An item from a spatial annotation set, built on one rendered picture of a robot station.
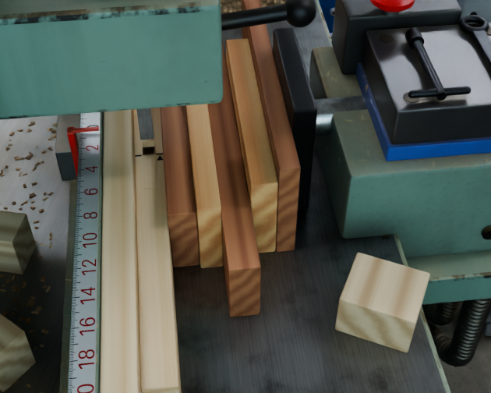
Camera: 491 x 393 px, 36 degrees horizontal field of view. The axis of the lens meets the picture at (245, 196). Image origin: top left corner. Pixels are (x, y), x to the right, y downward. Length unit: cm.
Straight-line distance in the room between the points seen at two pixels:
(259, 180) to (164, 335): 11
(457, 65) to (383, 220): 11
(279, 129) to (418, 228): 12
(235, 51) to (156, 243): 17
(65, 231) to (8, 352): 15
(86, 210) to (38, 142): 30
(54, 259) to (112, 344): 25
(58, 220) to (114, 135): 18
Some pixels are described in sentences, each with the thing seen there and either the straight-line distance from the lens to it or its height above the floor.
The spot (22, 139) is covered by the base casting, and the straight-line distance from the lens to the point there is 77.
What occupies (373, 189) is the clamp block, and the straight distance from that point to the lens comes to 49.
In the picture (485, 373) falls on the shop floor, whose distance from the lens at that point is 157.
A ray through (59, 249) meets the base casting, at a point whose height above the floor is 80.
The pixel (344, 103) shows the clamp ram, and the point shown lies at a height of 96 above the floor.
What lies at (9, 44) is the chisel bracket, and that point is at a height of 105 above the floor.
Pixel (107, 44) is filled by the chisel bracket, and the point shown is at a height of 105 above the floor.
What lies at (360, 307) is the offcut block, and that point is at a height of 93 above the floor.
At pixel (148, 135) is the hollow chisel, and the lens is 52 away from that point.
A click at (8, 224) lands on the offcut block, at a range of 64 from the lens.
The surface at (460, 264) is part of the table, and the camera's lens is 57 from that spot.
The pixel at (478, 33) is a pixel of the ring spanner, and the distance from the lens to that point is 54.
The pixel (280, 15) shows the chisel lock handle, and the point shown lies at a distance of 47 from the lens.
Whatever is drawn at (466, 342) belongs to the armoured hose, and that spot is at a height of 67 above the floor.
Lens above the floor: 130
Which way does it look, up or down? 46 degrees down
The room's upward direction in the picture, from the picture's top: straight up
